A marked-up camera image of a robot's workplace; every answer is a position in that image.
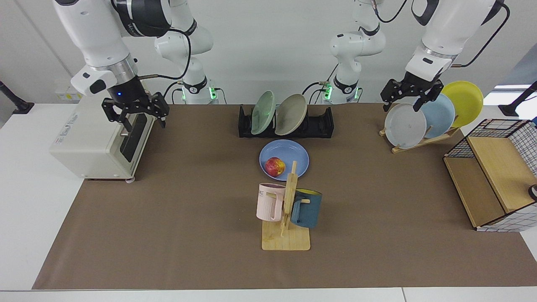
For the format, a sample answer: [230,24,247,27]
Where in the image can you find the red yellow apple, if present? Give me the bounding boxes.
[264,157,286,177]

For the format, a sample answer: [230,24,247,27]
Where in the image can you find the wooden plate stand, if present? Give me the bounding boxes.
[379,126,460,154]

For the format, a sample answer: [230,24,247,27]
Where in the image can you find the wooden cup stand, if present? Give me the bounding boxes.
[262,161,311,251]

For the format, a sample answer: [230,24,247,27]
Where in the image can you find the yellow plate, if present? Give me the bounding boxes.
[439,81,484,128]

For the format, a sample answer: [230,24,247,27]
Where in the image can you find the black dish rack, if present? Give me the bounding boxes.
[238,105,335,139]

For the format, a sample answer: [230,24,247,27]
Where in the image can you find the pale green plate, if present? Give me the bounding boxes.
[251,91,276,135]

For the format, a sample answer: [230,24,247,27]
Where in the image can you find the black base cable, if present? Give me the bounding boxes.
[301,64,339,104]
[162,81,185,104]

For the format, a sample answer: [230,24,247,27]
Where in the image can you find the light blue plate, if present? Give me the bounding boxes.
[420,93,456,139]

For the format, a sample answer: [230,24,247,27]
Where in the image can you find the brown table cloth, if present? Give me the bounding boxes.
[32,103,537,290]

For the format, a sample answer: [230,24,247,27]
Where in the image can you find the dark blue cup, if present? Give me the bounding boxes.
[290,188,323,229]

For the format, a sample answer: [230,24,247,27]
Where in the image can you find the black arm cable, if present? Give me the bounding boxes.
[138,27,192,80]
[452,0,511,68]

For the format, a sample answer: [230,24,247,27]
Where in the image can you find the pale grey plate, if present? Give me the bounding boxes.
[384,103,427,149]

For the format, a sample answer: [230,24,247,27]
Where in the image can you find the wire basket with wooden floor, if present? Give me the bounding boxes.
[443,119,537,232]

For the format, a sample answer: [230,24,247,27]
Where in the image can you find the white box with yellow label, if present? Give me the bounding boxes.
[55,86,84,101]

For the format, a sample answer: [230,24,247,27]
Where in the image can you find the beige plate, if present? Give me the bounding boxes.
[275,94,308,136]

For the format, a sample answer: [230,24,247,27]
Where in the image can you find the pale toaster oven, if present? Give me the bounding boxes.
[50,100,158,182]

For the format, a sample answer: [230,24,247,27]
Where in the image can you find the black clamp stand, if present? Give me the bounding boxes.
[498,81,537,117]
[0,81,35,115]

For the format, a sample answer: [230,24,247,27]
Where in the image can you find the pink cup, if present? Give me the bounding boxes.
[256,183,287,221]

